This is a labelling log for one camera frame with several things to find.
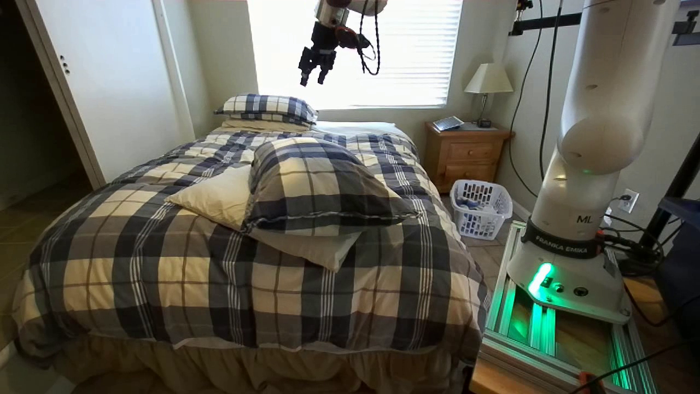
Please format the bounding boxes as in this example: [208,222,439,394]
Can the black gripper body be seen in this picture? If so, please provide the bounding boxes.
[299,21,345,73]

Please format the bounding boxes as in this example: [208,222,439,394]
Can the large checked black pillow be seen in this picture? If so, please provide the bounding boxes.
[243,136,420,237]

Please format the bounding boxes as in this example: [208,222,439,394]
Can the aluminium robot base platform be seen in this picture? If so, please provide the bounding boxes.
[467,217,661,394]

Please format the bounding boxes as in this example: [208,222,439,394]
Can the small checked black pillow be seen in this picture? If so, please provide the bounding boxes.
[212,92,318,129]

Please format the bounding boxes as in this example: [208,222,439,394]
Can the white pillow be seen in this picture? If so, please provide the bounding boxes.
[165,165,363,273]

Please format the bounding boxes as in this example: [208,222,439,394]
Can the white window blinds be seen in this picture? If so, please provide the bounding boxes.
[244,0,465,114]

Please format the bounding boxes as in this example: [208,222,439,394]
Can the blue book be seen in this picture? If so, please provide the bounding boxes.
[431,114,467,136]

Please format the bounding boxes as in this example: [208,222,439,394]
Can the wooden nightstand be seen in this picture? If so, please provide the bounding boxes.
[422,120,512,197]

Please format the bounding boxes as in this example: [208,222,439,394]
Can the white table lamp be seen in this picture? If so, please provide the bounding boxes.
[464,61,515,131]

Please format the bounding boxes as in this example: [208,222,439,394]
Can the white closet door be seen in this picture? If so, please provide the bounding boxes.
[14,0,187,191]

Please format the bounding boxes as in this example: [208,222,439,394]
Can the white laundry basket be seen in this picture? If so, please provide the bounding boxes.
[447,178,515,244]

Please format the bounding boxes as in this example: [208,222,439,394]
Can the bed with plaid comforter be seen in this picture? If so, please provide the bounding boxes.
[9,126,491,368]

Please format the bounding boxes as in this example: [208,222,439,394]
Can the beige bed skirt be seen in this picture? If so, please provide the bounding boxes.
[11,319,476,394]

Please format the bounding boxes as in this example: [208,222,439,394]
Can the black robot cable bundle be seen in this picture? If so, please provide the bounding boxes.
[340,0,387,79]

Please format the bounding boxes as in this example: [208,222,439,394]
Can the thin black power cable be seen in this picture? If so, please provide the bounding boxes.
[504,0,568,202]

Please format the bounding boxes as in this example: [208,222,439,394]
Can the white wall outlet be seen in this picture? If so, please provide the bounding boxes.
[617,189,643,217]

